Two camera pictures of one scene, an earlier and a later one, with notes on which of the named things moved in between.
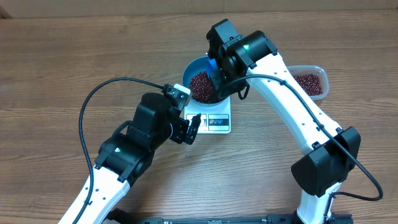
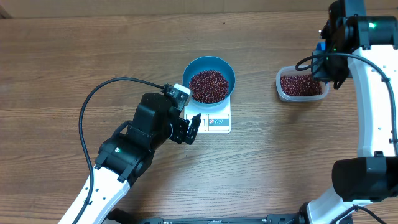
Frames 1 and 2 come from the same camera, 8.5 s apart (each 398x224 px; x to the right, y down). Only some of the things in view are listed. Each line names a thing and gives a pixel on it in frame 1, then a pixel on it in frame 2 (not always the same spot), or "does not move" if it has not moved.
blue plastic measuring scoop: [212, 66] to [321, 46]
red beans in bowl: [201, 88] does not move
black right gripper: [226, 90] to [336, 81]
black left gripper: [181, 126] does not move
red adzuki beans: [310, 83] does not move
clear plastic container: [313, 78] does not move
